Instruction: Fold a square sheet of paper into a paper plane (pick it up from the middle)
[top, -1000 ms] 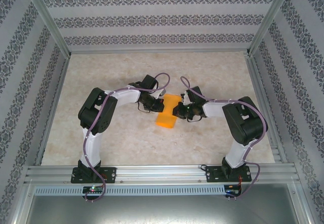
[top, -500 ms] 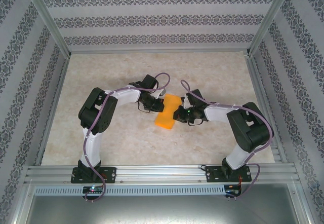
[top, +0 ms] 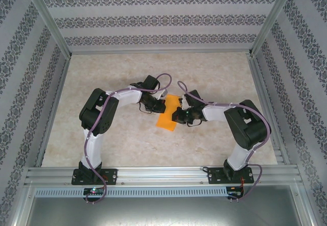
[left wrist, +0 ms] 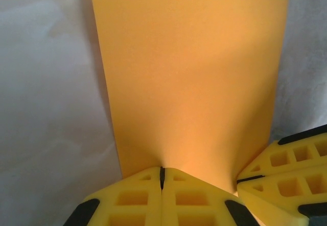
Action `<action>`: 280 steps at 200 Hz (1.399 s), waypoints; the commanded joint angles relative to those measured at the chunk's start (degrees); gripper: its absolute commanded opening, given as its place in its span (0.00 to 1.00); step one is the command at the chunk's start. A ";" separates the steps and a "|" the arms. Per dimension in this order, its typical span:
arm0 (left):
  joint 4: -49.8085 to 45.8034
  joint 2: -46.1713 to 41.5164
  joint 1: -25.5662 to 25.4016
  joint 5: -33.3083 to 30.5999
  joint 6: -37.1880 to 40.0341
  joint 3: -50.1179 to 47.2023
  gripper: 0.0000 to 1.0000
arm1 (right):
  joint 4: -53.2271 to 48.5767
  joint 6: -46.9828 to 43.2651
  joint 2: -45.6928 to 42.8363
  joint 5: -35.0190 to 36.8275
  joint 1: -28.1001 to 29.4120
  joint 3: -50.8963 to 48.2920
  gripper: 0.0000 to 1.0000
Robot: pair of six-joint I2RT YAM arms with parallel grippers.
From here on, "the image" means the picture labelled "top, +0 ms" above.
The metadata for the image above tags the orange paper sheet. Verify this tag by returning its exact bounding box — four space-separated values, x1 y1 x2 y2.
155 94 181 132

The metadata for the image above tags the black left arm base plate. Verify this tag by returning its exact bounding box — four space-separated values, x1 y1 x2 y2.
71 168 119 186

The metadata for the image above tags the aluminium side rail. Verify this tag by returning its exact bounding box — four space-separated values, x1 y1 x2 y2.
35 57 72 167
246 54 291 165

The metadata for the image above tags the aluminium mounting rail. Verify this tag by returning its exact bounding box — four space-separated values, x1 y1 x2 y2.
24 166 305 186

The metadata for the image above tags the aluminium frame post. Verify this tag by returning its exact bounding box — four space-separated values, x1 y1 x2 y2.
21 0 73 59
248 0 299 57

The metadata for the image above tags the grey slotted cable duct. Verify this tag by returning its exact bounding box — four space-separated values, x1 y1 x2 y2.
34 186 246 198

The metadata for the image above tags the small circuit board blue light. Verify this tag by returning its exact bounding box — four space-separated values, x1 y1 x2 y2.
227 186 245 198

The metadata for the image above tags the grey metal sheet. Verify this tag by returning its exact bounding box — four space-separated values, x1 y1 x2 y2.
15 182 316 226

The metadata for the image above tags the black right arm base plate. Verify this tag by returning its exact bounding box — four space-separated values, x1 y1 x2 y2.
207 167 255 185

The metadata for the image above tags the small circuit board green light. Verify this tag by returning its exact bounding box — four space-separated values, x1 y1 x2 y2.
83 187 106 195

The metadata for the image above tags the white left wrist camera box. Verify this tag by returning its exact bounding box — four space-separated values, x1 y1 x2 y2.
156 89 169 101

